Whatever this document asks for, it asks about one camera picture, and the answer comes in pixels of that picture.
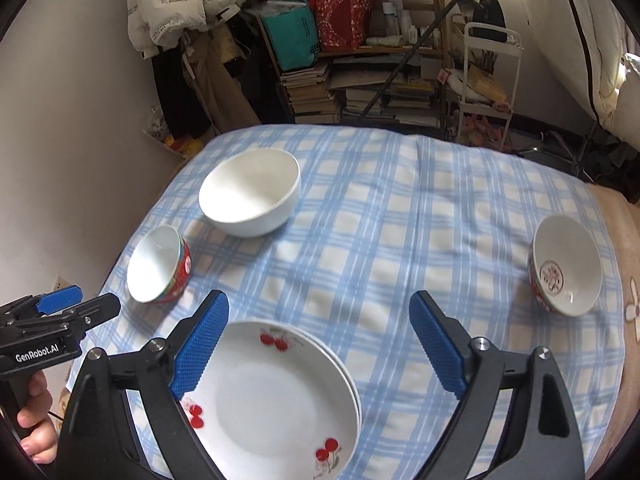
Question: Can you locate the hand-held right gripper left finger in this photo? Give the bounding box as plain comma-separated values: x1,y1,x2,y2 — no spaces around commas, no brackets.
59,290,231,480

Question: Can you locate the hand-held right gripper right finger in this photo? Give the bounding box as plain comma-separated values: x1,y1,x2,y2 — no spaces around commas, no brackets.
409,290,586,480

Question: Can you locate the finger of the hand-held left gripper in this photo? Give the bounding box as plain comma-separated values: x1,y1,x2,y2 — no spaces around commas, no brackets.
12,294,122,341
0,285,83,322

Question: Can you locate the small red-sided bowl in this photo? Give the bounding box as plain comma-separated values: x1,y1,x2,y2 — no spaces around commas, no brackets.
126,225,193,305

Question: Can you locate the bowl with red inner print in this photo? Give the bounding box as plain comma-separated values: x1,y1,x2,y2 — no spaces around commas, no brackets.
529,214,603,317

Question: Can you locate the large plain white bowl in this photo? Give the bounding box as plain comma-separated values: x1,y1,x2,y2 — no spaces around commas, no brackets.
198,148,301,238

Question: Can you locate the person's left hand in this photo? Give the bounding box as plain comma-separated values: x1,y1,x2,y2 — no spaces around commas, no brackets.
15,374,55,465

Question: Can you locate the blue plaid bed sheet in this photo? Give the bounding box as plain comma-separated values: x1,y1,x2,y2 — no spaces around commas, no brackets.
65,124,626,480

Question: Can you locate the pile of toys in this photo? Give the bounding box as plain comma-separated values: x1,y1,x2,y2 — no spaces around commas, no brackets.
142,105,206,158

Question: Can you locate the black hanging coat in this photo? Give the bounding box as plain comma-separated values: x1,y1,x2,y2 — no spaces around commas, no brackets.
150,50,211,138

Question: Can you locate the beige hanging coat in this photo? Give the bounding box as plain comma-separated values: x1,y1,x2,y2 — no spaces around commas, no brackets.
182,30,263,136

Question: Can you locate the stack of books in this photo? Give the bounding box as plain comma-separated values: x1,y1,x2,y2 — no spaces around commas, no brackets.
277,57,443,128

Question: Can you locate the white trolley cart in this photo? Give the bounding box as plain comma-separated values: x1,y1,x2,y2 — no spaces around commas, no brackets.
445,21,523,148

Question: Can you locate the black pole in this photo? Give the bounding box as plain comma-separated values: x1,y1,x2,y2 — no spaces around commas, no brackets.
357,0,466,126

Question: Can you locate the cream padded chair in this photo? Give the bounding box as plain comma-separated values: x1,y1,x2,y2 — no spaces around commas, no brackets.
595,52,640,151

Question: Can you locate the white puffer jacket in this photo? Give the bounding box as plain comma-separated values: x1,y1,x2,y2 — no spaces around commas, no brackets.
127,0,266,56

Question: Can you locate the teal bag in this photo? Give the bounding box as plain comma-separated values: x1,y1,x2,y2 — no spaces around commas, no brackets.
260,0,321,72

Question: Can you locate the group of white bottles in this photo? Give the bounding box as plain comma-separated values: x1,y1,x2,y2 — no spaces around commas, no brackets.
382,1,443,46

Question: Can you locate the black bag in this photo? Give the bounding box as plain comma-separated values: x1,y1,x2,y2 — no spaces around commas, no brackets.
470,0,506,41

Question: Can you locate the wooden shelf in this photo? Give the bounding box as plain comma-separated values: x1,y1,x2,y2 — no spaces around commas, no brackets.
235,0,448,128

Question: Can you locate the red patterned bag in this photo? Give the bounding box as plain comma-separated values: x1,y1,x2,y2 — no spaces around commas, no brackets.
308,0,373,52

